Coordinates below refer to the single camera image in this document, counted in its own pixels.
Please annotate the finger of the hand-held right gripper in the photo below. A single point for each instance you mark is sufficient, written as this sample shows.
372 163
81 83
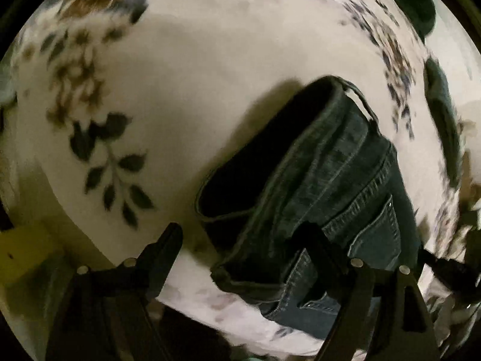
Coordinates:
443 267

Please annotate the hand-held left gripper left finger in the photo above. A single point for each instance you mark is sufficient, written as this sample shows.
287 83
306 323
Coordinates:
170 243

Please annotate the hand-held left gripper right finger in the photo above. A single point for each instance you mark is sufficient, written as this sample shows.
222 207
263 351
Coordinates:
315 247

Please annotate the dark blue denim pants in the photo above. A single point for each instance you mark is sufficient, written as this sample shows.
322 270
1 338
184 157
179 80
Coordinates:
338 173

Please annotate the yellow wooden board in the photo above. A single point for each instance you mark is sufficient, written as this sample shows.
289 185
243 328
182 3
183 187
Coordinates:
26 252

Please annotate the dark green cloth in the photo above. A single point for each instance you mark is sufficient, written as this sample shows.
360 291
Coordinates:
443 120

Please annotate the white floral bed sheet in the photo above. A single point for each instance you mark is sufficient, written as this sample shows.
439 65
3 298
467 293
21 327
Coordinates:
188 64

